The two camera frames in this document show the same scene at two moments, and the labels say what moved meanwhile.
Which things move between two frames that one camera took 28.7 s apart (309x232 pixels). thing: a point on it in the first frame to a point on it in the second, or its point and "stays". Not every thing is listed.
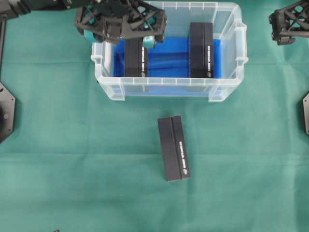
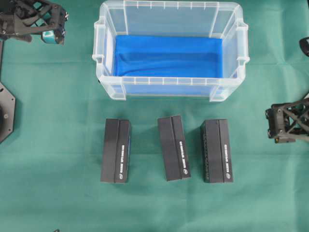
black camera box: (201, 50) to (216, 143)
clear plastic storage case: (200, 57) stays
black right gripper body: (291, 21) to (288, 122)
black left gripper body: (111, 20) to (20, 19)
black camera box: (173, 148) stays
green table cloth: (78, 160) stays
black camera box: (135, 58) to (116, 162)
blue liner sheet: (168, 70) stays
